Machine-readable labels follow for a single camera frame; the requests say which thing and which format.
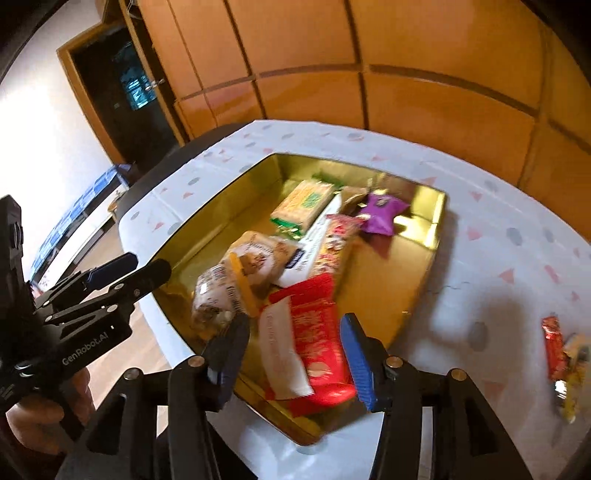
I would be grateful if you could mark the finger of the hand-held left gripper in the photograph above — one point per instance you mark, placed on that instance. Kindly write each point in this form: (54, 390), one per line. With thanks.
(99, 275)
(143, 279)

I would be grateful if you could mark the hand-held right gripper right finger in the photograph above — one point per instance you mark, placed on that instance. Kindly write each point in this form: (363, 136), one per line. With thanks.
(358, 364)

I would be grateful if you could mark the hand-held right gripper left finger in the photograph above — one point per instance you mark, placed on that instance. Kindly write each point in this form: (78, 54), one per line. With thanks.
(228, 369)

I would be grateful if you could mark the red and white snack packet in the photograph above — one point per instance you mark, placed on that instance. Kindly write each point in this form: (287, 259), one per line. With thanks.
(314, 341)

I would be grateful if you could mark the clear nut snack packet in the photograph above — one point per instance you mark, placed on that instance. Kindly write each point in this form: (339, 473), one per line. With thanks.
(217, 295)

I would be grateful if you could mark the gold metal tin box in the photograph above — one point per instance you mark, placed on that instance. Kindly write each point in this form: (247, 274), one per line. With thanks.
(388, 286)

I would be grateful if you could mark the clear pastry packet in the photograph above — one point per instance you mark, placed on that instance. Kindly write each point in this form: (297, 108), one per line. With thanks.
(258, 256)

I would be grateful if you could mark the red patterned snack packet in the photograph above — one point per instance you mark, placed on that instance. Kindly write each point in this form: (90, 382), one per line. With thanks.
(339, 244)

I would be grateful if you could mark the long white snack packet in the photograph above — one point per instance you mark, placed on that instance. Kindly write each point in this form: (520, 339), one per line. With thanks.
(314, 240)

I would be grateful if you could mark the purple snack packet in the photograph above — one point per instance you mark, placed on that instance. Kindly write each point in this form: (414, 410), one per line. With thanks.
(381, 214)

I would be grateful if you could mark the small brown snack packet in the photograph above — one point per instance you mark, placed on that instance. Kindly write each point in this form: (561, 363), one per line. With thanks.
(353, 198)

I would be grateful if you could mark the green cracker packet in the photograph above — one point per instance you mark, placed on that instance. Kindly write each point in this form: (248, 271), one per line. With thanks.
(302, 203)

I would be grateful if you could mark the yellow snack packet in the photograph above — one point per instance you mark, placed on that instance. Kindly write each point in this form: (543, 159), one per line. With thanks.
(575, 369)

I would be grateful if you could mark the person's left hand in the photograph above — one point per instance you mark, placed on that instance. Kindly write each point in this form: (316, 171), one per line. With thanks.
(32, 424)

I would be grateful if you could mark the small red candy bar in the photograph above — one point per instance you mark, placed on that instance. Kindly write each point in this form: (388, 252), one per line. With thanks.
(554, 346)

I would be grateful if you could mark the wooden wardrobe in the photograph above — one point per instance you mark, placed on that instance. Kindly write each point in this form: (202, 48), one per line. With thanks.
(415, 46)

